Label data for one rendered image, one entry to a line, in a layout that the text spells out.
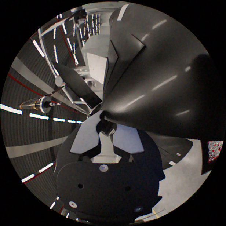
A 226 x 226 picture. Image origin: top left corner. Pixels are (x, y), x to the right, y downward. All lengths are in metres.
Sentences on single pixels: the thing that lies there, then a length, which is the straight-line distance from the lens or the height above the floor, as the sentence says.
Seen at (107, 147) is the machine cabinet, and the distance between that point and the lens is 7.60.
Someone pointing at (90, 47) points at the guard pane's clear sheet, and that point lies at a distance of 0.91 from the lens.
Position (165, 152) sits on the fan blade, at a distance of 0.29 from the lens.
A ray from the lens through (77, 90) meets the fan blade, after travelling 0.32.
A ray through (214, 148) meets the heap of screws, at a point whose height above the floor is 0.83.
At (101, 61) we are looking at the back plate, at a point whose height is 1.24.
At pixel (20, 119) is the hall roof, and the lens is 5.10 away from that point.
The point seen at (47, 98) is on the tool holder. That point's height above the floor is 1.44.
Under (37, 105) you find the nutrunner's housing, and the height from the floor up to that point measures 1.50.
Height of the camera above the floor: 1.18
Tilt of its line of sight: 3 degrees down
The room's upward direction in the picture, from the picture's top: 88 degrees counter-clockwise
